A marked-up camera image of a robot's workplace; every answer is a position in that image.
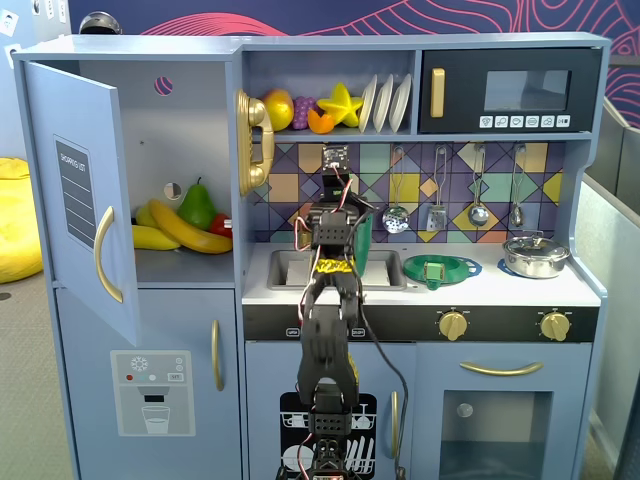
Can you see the blue shopping list cabinet door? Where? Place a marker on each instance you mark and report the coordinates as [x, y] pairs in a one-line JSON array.
[[40, 125]]

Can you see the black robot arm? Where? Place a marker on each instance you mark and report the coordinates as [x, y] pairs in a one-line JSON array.
[[325, 350]]

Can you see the small wrist camera board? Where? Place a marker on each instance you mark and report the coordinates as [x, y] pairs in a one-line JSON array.
[[335, 156]]

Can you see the black round helmet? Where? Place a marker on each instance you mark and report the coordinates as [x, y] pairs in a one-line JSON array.
[[100, 22]]

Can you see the white wall socket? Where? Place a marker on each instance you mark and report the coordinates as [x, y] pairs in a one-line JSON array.
[[63, 10], [36, 6], [50, 7], [7, 22]]

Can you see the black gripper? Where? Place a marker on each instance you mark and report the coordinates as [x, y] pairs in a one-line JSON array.
[[336, 188]]

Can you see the dark green plastic board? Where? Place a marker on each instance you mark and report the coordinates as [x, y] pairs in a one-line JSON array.
[[365, 245]]

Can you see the red pepper toy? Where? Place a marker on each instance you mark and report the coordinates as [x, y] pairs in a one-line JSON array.
[[220, 226]]

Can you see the white toy plate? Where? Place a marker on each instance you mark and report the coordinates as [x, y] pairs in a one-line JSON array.
[[368, 102], [384, 102], [401, 102]]

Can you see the metal ladle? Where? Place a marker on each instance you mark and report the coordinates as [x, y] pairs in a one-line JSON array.
[[478, 215]]

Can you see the green round recipient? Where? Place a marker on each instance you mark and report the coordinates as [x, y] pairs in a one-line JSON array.
[[455, 270]]

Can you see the yellow star fruit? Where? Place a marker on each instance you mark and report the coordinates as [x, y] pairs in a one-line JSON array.
[[342, 107]]

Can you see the metal skimmer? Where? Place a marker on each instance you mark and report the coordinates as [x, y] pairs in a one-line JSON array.
[[396, 220]]

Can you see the green pear toy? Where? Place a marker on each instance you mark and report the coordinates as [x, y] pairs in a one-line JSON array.
[[197, 210]]

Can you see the yellow toy lemon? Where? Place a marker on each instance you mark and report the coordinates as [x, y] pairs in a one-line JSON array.
[[280, 110]]

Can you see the grey toy sink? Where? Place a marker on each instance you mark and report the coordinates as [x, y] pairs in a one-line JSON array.
[[290, 272]]

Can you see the blue oven door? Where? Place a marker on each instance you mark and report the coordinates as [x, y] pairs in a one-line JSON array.
[[435, 360]]

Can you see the metal slotted spatula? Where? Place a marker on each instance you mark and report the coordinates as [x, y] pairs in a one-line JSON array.
[[436, 220]]

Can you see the orange slice toy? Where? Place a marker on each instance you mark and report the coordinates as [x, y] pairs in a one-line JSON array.
[[320, 125]]

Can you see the blue freezer door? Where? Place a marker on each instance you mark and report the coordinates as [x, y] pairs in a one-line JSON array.
[[90, 325]]

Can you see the purple grapes toy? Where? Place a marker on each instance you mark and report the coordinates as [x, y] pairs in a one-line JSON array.
[[302, 112]]

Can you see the yellow beanbag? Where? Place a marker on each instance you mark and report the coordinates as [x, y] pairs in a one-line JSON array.
[[20, 225]]

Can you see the gold toy telephone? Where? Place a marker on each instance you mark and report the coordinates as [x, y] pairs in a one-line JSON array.
[[245, 140]]

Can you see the steel pot with lid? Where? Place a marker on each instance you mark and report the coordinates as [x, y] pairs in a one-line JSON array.
[[535, 260]]

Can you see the metal spoon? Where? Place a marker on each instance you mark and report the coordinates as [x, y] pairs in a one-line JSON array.
[[517, 216]]

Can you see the large yellow banana toy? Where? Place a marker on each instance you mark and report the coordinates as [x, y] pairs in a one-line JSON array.
[[195, 240]]

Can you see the small wooden block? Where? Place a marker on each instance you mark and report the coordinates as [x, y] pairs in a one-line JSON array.
[[433, 270]]

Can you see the blue dishwasher door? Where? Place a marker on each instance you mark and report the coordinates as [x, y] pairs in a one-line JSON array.
[[265, 370]]

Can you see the black microwave door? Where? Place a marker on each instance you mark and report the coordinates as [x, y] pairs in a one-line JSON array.
[[460, 65]]

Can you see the gold stove knob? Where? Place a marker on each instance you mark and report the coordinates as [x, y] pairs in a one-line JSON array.
[[453, 325], [554, 326]]

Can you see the blue toy kitchen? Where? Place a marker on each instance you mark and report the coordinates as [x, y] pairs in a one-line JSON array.
[[500, 295]]

